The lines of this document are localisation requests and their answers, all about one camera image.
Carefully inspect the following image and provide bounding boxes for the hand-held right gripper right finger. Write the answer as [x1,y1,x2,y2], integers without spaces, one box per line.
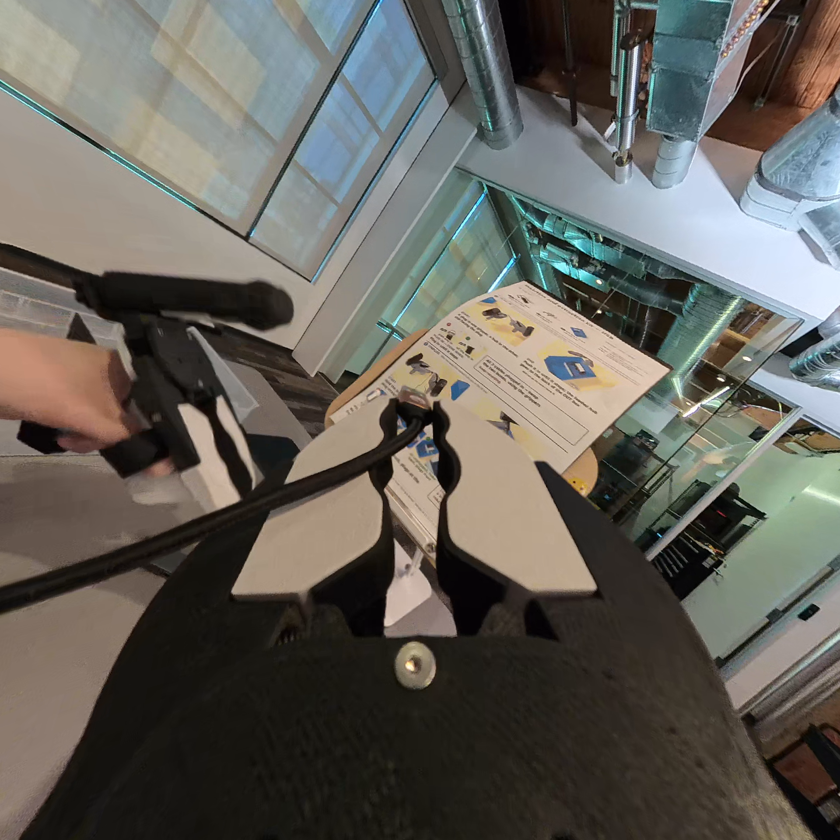
[430,399,599,602]

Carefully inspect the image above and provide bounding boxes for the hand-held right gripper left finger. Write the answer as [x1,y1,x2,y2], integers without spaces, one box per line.
[230,397,403,603]

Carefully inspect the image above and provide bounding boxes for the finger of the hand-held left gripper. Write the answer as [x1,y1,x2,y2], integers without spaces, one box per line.
[176,400,256,511]
[211,391,258,487]

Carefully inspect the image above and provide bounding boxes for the orange plug usb cable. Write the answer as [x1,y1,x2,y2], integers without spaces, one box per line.
[0,387,434,614]

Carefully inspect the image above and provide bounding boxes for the clear plastic bin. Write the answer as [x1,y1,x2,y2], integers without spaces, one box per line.
[0,266,258,454]

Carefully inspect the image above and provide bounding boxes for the person's left hand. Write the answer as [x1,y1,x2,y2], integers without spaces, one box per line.
[0,329,144,454]

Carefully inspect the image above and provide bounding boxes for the white stand base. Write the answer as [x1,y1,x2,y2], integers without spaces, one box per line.
[384,518,437,629]

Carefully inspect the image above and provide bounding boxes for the printed instruction poster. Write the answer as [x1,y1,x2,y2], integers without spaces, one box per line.
[328,282,673,549]

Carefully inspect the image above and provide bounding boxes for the wooden poster board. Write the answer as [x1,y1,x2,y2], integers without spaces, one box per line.
[325,327,599,519]

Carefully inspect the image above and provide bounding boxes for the large glass window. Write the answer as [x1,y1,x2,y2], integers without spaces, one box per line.
[0,0,447,284]

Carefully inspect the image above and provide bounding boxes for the tangled silver ceiling ducts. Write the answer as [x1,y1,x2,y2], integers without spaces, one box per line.
[512,193,746,368]

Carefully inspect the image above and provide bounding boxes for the shiny metal pipe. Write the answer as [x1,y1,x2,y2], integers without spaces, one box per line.
[607,29,649,185]

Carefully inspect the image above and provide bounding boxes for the round silver air duct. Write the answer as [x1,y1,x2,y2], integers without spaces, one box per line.
[438,0,526,151]

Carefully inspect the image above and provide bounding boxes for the wide silver duct fitting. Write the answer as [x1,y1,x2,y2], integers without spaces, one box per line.
[740,85,840,263]

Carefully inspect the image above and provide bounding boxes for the rectangular silver air duct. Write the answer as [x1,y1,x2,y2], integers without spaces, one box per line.
[646,0,752,190]

